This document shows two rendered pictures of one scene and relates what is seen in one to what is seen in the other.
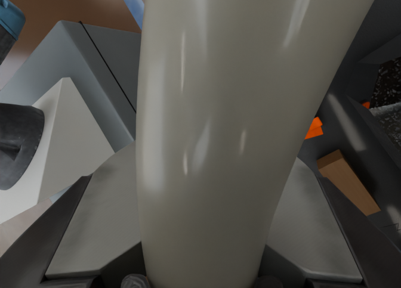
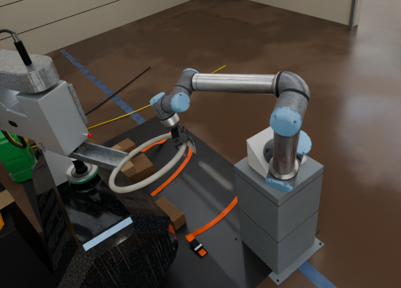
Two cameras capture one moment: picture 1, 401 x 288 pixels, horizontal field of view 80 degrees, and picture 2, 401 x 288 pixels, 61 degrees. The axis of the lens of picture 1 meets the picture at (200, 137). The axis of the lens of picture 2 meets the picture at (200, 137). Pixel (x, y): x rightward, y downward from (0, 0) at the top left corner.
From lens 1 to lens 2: 175 cm
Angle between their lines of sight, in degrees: 38
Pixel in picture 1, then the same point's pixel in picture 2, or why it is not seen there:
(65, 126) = (259, 164)
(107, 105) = (253, 178)
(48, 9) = not seen: outside the picture
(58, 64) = not seen: hidden behind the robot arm
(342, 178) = (172, 212)
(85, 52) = (267, 192)
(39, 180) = (251, 145)
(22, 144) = (266, 153)
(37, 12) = not seen: outside the picture
